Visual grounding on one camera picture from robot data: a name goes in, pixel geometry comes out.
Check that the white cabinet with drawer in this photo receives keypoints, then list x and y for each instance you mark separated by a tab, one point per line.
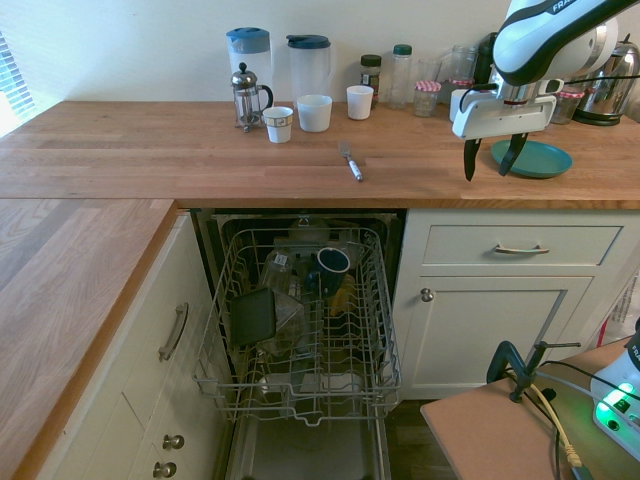
500	340

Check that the dark blue mug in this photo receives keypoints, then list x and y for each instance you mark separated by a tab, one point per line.
332	270

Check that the clear glass jar with label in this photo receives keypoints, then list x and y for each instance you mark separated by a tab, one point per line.
276	272

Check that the glass jar red checkered lid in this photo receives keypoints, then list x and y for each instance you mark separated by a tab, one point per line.
426	100
566	107
457	83

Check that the yellow plastic item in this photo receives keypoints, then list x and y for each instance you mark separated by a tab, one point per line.
342	300

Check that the clear pitcher light blue lid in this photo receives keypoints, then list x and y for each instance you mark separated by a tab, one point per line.
250	55

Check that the round metal cabinet knob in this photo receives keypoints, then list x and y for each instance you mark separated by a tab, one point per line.
164	469
427	295
173	441

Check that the window blind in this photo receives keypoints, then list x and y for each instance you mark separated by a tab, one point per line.
7	75

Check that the clear bottle green lid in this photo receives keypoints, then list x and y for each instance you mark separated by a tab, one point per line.
399	80

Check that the clear pitcher dark blue lid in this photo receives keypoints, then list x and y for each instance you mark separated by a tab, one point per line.
310	70

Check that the clear plastic bag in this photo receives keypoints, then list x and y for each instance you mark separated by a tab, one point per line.
625	310

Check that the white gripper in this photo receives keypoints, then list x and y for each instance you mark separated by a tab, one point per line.
505	117

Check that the empty lidless glass jar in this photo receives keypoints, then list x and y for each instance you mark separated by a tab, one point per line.
464	62

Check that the large white mug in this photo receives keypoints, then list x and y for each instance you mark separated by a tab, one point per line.
314	114

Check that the clear plastic container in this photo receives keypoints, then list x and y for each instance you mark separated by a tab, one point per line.
291	320

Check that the teal plastic plate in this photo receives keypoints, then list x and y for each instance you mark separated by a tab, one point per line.
545	161

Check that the dark spice jar black lid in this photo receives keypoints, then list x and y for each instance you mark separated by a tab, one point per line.
370	77

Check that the brown robot mounting board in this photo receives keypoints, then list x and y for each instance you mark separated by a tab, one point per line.
490	440

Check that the stainless dishwasher door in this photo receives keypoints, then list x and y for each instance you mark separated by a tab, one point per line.
310	450

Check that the glass French press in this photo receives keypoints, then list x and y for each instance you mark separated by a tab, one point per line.
245	95

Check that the stainless electric kettle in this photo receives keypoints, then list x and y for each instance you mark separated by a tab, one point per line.
612	85

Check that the dark green C-clamp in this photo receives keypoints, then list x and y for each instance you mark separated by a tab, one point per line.
522	375

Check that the black bottle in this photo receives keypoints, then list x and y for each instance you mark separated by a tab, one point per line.
484	57

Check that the white corner cabinet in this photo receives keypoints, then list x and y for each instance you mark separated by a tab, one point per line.
125	400

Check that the patterned paper cup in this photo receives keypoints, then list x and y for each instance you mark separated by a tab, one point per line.
278	125

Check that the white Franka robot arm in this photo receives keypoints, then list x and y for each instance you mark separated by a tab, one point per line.
540	45

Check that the small white ribbed cup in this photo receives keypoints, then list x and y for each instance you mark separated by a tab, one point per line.
360	102

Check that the white robot base green light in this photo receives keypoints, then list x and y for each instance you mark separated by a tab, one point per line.
620	380

